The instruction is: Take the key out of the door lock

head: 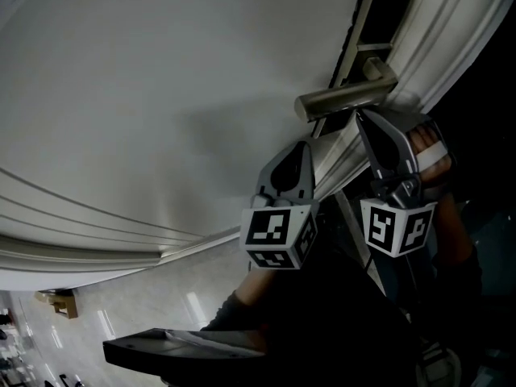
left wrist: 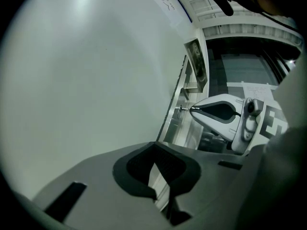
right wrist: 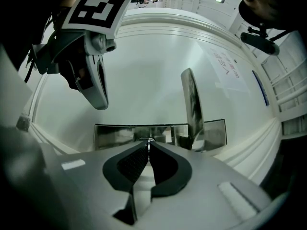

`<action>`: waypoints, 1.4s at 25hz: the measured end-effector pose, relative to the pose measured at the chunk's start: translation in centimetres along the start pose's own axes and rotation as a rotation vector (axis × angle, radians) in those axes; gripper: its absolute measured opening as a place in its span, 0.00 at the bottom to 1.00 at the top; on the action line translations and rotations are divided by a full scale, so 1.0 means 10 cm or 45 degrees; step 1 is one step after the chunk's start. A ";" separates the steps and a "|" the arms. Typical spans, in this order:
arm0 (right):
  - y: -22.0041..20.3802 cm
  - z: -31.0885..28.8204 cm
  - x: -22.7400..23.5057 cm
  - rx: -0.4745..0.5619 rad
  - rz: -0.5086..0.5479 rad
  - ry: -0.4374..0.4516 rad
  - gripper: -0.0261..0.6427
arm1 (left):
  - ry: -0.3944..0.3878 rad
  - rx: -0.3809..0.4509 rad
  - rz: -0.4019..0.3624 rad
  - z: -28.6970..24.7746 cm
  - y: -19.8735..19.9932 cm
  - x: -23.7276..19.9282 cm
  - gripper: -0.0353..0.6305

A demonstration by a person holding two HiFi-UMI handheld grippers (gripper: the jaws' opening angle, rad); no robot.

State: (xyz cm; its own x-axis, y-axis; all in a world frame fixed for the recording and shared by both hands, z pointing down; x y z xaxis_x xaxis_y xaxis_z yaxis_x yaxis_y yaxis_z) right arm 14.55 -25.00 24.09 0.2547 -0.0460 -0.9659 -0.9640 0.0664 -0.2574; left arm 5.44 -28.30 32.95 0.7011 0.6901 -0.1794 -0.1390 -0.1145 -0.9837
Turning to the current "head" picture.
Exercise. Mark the person's right hand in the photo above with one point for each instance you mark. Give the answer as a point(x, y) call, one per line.
point(433, 171)

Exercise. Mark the person's left forearm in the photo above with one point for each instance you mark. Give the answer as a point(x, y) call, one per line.
point(258, 284)

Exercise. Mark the person's right forearm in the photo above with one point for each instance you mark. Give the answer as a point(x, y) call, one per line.
point(451, 232)

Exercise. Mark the white door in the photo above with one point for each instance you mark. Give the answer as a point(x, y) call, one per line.
point(161, 75)

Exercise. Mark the brown cardboard box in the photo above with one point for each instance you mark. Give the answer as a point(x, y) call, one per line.
point(60, 302)

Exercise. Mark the silver door lock plate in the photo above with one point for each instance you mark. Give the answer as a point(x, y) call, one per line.
point(373, 47)

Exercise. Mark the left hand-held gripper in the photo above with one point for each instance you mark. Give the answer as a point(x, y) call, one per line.
point(266, 232)

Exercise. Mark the person's grey shoe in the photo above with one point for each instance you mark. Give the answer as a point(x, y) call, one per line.
point(437, 367)

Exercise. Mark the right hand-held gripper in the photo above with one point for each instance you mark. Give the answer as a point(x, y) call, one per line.
point(395, 224)

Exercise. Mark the person's black clothed torso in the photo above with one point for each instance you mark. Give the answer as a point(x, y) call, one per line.
point(322, 329)

